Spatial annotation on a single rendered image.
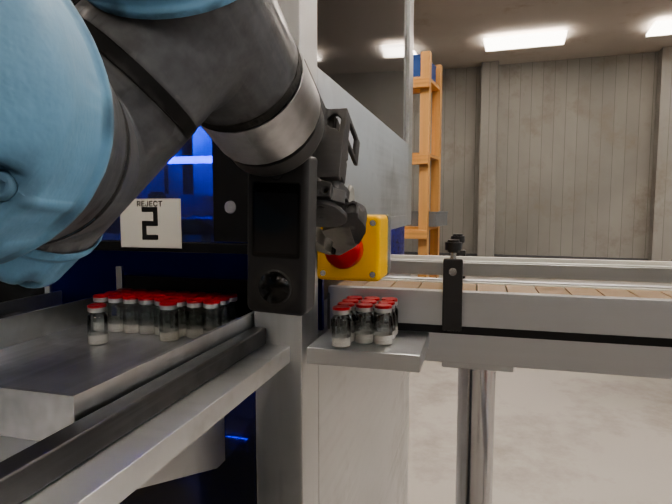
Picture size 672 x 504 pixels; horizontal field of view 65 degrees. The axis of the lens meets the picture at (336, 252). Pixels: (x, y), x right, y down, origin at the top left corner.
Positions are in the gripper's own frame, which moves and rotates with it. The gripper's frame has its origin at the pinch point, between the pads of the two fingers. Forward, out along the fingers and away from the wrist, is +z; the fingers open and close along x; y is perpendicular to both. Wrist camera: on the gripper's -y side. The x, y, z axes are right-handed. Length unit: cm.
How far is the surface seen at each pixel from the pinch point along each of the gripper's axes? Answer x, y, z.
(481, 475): -14.8, -20.2, 32.0
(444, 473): -3, -27, 178
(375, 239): -3.0, 3.1, 4.3
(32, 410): 15.7, -17.9, -16.1
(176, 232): 21.5, 3.6, 4.5
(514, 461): -30, -19, 194
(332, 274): 1.8, -0.5, 5.9
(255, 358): 8.9, -10.5, 4.9
